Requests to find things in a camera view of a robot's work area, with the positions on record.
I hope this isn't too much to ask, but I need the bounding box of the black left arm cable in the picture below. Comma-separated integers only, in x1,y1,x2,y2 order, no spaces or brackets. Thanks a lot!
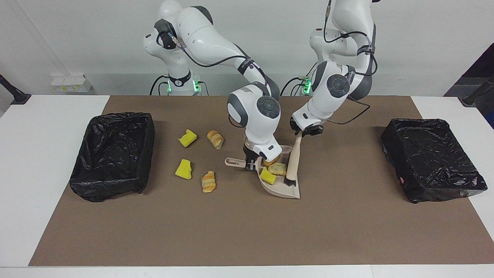
323,0,379,126

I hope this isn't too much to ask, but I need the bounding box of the yellow sponge piece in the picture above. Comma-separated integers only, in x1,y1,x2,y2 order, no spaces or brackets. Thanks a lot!
178,129,198,148
175,159,193,180
260,167,277,185

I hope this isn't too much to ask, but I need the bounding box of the pale bread piece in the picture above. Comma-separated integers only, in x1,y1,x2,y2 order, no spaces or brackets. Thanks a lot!
268,162,288,177

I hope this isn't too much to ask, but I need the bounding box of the brown paper table mat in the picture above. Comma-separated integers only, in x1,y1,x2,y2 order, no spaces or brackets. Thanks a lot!
29,95,494,267

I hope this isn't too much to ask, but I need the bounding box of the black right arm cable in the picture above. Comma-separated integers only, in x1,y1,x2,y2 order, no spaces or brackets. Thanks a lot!
156,29,271,83

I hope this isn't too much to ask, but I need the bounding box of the beige plastic dustpan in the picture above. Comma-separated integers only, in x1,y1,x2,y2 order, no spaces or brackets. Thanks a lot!
225,145,301,200

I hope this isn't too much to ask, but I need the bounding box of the black bagged bin pink spot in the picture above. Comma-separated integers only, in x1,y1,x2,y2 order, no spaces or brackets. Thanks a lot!
381,118,488,204

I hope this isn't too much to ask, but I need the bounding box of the black stand foot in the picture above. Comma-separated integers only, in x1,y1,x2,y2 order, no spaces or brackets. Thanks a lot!
462,75,494,107
0,73,32,105

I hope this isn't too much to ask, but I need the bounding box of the croissant with olive tip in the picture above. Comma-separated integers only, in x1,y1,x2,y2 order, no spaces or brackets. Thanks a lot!
207,130,225,150

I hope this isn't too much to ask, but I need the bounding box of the white wall socket box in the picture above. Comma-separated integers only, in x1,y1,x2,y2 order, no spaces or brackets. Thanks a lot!
50,73,93,93

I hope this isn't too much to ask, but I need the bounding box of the beige hand brush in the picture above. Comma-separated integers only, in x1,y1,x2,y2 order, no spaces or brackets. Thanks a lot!
284,131,303,187

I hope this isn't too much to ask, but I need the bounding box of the orange striped croissant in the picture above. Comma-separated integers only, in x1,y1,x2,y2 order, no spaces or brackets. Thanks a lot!
201,170,217,193

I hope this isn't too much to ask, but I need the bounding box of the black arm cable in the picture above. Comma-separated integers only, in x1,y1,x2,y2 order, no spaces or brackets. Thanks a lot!
323,0,379,126
156,29,271,83

